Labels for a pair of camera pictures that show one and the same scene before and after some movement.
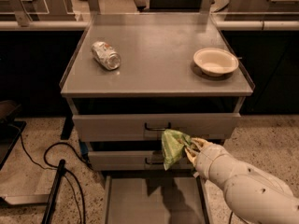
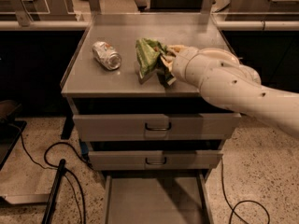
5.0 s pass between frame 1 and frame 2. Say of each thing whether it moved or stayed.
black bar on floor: stayed
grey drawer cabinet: stayed
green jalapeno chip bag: moved
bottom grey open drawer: stayed
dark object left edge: stayed
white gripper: moved
